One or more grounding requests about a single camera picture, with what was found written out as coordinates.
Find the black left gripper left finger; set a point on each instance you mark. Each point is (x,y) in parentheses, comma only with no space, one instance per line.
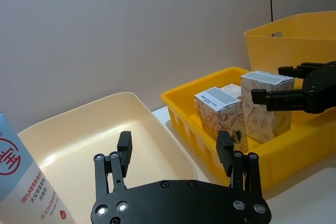
(124,155)

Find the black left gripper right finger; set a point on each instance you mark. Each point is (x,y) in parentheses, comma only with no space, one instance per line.
(225,153)

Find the cream plastic tray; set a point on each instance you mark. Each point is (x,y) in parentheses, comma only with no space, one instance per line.
(86,134)

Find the tall yellow plastic bin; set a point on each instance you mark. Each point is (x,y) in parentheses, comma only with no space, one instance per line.
(275,51)

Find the white and blue tube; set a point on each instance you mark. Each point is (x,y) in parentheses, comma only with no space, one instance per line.
(23,182)

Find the short white leaf-print carton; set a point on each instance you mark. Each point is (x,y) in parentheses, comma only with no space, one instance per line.
(218,119)

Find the beige leaf-print carton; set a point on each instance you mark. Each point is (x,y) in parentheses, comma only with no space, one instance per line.
(232,91)

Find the shallow yellow plastic basket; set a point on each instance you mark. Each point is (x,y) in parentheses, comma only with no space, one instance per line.
(291,161)

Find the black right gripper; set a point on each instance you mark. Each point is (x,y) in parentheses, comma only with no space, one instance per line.
(321,90)

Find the tall white leaf-print carton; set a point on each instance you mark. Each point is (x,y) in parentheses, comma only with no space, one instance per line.
(265,121)

